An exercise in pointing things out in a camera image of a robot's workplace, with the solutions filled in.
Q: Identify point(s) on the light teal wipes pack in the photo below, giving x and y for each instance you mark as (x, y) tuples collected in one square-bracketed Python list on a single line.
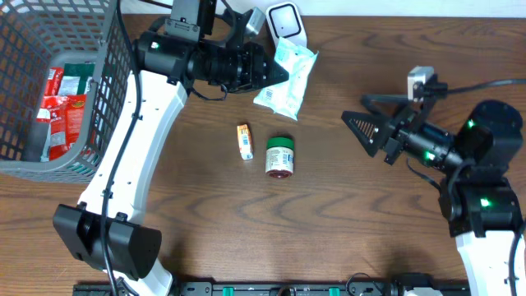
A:
[(286, 97)]

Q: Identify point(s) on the white barcode scanner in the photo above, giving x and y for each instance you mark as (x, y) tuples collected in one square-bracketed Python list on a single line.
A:
[(284, 21)]

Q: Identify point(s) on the red snack packet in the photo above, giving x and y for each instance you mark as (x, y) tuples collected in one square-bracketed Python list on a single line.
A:
[(62, 115)]

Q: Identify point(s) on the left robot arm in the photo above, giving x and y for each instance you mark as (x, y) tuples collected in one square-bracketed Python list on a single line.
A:
[(105, 229)]

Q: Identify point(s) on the grey plastic mesh basket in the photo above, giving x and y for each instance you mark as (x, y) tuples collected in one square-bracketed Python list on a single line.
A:
[(37, 36)]

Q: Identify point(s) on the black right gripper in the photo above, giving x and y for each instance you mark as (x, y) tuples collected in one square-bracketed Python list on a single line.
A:
[(399, 130)]

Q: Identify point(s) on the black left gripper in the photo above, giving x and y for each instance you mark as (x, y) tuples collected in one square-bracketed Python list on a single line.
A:
[(255, 61)]

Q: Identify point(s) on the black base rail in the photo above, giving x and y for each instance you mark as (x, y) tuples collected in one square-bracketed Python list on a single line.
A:
[(359, 284)]

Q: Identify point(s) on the green white packet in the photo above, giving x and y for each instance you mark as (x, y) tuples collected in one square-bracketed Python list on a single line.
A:
[(76, 79)]

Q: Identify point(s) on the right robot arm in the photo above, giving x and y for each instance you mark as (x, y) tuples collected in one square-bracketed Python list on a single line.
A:
[(475, 197)]

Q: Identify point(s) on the small orange white carton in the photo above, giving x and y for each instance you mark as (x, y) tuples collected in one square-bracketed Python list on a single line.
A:
[(244, 142)]

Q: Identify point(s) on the green lid jar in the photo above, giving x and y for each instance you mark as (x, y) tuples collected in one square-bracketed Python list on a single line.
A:
[(279, 159)]

